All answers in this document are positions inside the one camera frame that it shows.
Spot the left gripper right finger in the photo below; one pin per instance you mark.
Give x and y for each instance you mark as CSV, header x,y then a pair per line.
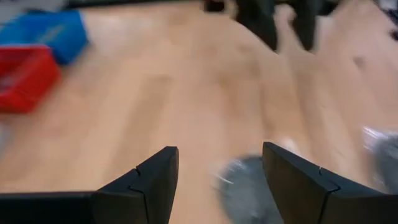
x,y
304,199

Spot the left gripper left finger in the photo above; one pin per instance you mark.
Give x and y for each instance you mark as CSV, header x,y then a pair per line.
x,y
140,202

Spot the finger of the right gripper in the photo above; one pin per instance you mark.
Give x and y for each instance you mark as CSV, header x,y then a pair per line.
x,y
258,25
304,25

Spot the bagged black round item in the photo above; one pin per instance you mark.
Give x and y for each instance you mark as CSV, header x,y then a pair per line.
x,y
385,158
242,193

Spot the red plastic basket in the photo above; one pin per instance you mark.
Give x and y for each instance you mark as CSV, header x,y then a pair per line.
x,y
25,77

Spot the blue plastic basket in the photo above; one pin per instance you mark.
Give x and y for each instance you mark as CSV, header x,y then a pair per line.
x,y
46,34

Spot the black table frame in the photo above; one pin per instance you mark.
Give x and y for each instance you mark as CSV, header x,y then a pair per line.
x,y
140,2

